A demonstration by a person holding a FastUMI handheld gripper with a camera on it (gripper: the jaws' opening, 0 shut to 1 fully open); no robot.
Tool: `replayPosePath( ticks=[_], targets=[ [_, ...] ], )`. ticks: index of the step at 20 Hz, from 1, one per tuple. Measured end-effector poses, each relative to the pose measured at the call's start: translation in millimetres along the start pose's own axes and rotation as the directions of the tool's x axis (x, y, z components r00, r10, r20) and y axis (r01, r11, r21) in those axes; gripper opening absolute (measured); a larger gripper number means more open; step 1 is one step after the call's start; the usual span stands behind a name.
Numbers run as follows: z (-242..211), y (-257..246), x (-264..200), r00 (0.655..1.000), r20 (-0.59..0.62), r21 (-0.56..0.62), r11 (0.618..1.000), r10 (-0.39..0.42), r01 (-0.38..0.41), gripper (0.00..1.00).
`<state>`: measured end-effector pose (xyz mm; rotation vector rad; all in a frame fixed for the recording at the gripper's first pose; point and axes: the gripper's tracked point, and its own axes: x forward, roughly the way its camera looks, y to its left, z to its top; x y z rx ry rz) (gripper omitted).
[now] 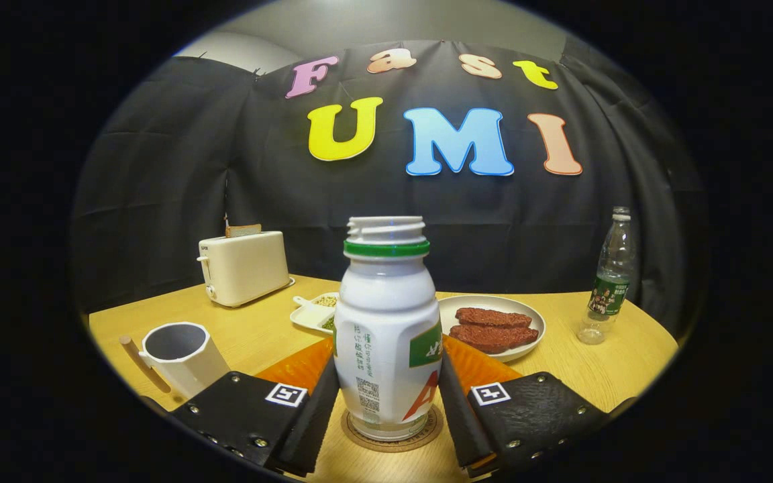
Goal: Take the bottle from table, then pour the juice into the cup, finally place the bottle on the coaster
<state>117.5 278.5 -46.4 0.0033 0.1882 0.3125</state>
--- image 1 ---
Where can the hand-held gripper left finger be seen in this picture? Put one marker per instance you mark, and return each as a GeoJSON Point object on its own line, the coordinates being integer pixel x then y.
{"type": "Point", "coordinates": [313, 422]}

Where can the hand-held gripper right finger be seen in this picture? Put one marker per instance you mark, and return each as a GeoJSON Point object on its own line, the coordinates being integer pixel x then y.
{"type": "Point", "coordinates": [457, 416]}

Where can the round wooden coaster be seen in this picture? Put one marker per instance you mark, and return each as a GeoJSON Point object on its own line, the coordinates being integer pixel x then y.
{"type": "Point", "coordinates": [393, 446]}

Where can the white juice bottle green label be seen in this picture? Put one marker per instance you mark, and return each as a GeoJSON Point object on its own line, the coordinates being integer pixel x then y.
{"type": "Point", "coordinates": [386, 315]}

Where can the clear plastic water bottle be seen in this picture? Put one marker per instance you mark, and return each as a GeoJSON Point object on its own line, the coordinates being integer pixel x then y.
{"type": "Point", "coordinates": [608, 282]}

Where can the red-brown meat slice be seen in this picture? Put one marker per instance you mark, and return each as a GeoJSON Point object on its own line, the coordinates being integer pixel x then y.
{"type": "Point", "coordinates": [494, 317]}
{"type": "Point", "coordinates": [494, 339]}

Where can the wooden table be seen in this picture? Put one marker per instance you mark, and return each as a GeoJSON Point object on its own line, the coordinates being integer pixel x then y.
{"type": "Point", "coordinates": [266, 335]}

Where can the white divided dish with beans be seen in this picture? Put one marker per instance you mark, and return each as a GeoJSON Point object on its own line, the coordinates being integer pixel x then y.
{"type": "Point", "coordinates": [309, 315]}

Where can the white oval plate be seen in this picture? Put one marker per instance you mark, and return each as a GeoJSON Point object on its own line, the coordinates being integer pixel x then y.
{"type": "Point", "coordinates": [527, 315]}

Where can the cream toaster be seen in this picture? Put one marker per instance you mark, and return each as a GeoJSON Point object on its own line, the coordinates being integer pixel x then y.
{"type": "Point", "coordinates": [245, 268]}

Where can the toast slice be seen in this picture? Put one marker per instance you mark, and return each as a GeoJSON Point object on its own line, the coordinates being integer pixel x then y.
{"type": "Point", "coordinates": [243, 231]}

